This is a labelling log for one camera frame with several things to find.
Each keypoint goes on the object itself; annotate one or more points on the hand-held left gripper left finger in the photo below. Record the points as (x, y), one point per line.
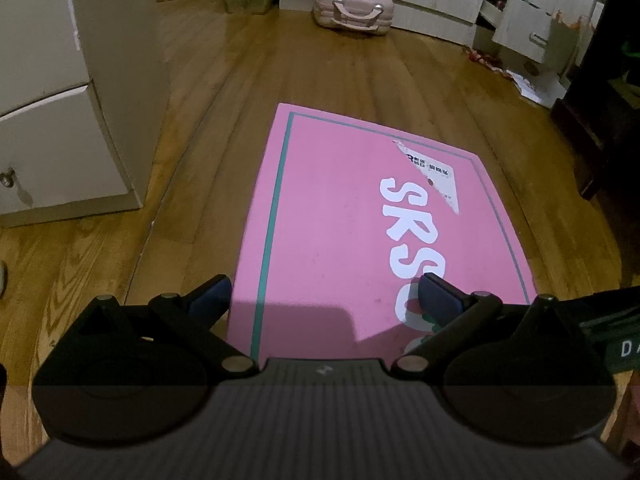
(212, 297)

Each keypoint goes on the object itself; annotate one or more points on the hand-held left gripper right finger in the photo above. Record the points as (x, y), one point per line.
(436, 297)

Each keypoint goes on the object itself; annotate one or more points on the pink box lid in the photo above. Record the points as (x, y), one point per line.
(325, 210)

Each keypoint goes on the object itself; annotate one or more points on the scattered white papers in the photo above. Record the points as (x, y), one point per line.
(537, 87)

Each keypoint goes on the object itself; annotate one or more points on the red paper scraps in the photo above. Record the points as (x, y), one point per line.
(485, 57)

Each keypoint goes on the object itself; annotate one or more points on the dark wooden furniture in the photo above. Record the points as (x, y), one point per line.
(605, 85)

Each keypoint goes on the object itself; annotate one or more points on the beige cabinet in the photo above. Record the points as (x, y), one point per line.
(60, 85)

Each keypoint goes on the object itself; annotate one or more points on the pink suitcase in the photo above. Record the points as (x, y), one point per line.
(352, 10)

